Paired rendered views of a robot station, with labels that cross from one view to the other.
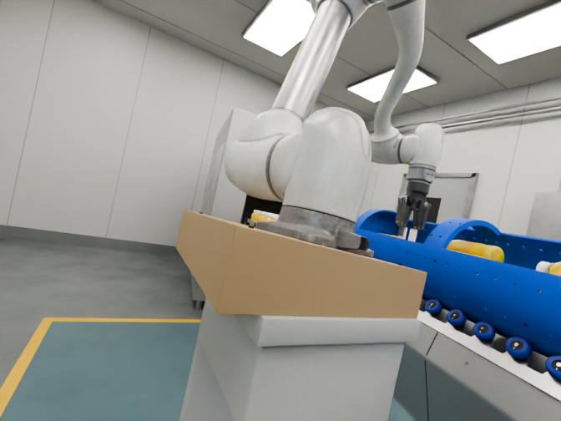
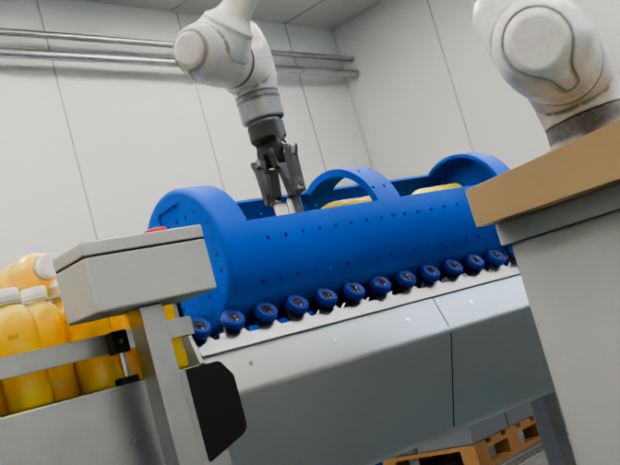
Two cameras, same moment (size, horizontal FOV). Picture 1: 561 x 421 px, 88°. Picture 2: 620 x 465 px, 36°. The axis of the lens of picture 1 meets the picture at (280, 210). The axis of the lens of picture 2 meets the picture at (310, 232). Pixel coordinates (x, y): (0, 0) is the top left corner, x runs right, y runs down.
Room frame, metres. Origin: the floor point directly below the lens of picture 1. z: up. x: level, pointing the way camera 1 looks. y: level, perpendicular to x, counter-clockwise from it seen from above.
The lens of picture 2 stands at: (1.76, 1.32, 0.88)
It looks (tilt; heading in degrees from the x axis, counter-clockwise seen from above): 7 degrees up; 248
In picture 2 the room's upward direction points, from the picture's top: 16 degrees counter-clockwise
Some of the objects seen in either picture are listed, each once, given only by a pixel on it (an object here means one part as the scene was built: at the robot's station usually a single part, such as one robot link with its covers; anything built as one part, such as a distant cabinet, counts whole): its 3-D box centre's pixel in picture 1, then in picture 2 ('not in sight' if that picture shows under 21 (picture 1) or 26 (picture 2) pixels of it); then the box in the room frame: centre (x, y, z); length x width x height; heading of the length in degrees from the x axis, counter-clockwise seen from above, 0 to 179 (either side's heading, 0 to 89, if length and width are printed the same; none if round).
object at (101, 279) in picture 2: not in sight; (135, 272); (1.47, -0.08, 1.05); 0.20 x 0.10 x 0.10; 18
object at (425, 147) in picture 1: (423, 145); (244, 59); (1.06, -0.46, 1.48); 0.13 x 0.11 x 0.16; 44
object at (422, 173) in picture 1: (420, 174); (260, 110); (1.05, -0.47, 1.37); 0.09 x 0.09 x 0.06
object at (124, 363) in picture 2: not in sight; (121, 357); (1.50, -0.14, 0.94); 0.03 x 0.02 x 0.08; 18
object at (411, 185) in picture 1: (416, 195); (270, 144); (1.05, -0.47, 1.29); 0.08 x 0.07 x 0.09; 108
